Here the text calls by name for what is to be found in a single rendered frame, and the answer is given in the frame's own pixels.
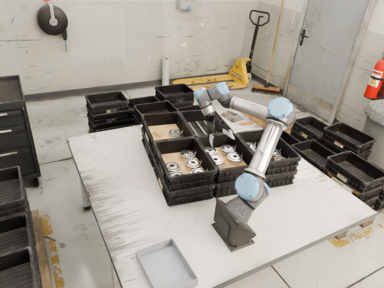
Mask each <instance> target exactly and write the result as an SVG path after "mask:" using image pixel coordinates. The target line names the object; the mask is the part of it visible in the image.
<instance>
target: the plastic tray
mask: <svg viewBox="0 0 384 288"><path fill-rule="evenodd" d="M135 252H136V259H137V261H138V263H139V265H140V267H141V269H142V271H143V273H144V275H145V277H146V280H147V282H148V284H149V286H150V288H193V287H195V286H198V277H197V276H196V274H195V272H194V271H193V269H192V268H191V266H190V265H189V263H188V261H187V260H186V258H185V257H184V255H183V254H182V252H181V251H180V249H179V247H178V246H177V244H176V243H175V241H174V240H173V238H169V239H167V240H164V241H162V242H158V243H156V244H153V245H151V246H148V247H145V248H143V249H140V250H137V251H135Z"/></svg>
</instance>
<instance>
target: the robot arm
mask: <svg viewBox="0 0 384 288"><path fill-rule="evenodd" d="M228 93H229V88H228V86H227V84H226V83H225V82H221V83H218V84H216V85H214V86H212V87H210V88H208V89H205V88H204V87H202V88H200V89H198V90H196V91H195V92H194V96H195V98H196V100H197V102H198V105H199V107H200V109H201V112H202V113H203V115H204V116H205V118H208V119H207V128H206V132H207V134H208V138H209V141H210V144H211V146H212V148H213V147H214V144H213V142H214V137H215V135H214V134H216V132H220V131H221V130H222V132H223V133H224V134H226V135H227V136H228V137H230V138H231V139H234V140H235V138H234V136H233V134H232V131H231V130H228V129H227V127H226V125H225V123H224V121H223V119H222V118H221V119H219V117H218V115H217V113H216V111H215V108H214V106H213V104H212V101H213V100H217V101H218V102H219V103H220V104H221V106H223V107H224V108H226V109H229V108H231V109H233V110H236V111H240V112H242V113H245V114H248V115H251V116H254V117H257V118H260V119H263V120H265V122H266V127H265V129H264V132H263V134H262V136H261V139H260V141H259V144H258V146H257V148H256V151H255V153H254V155H253V158H252V160H251V162H250V164H249V167H248V168H246V169H244V171H243V173H242V175H240V176H239V177H238V178H237V180H236V182H235V190H236V192H237V194H238V196H237V197H235V198H233V199H231V200H229V201H228V202H226V204H225V206H226V208H227V209H228V211H229V212H231V213H232V215H233V216H235V217H236V219H237V220H239V221H240V222H241V223H243V224H244V225H245V224H247V223H248V221H249V219H250V217H251V215H252V213H253V211H254V210H255V209H256V208H257V207H258V206H259V205H260V204H261V203H262V202H263V201H264V200H265V199H266V198H267V197H268V196H269V195H270V193H271V189H270V188H269V187H268V185H267V184H266V183H265V180H266V177H265V172H266V169H267V167H268V165H269V162H270V160H271V158H272V155H273V153H274V150H275V148H276V146H277V143H278V141H279V138H280V136H281V134H282V131H284V130H286V129H287V128H288V127H290V126H292V125H293V124H294V122H295V120H296V114H295V111H294V109H293V105H292V103H291V102H290V101H289V100H288V99H286V98H283V97H279V98H276V99H273V100H272V101H271V102H270V103H269V105H268V107H266V106H263V105H260V104H257V103H254V102H250V101H247V100H245V99H242V98H238V97H235V96H232V95H229V94H228ZM223 123H224V124H223Z"/></svg>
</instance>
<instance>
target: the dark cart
mask: <svg viewBox="0 0 384 288"><path fill-rule="evenodd" d="M14 166H19V167H20V169H21V177H22V178H23V180H28V179H33V182H34V184H35V186H38V185H39V183H38V177H41V171H40V168H39V163H38V158H37V153H36V149H35V144H34V140H33V135H32V131H31V126H30V121H29V116H28V113H27V107H26V102H25V98H24V94H23V89H22V84H21V79H20V76H19V75H10V76H2V77H0V169H4V168H8V167H14Z"/></svg>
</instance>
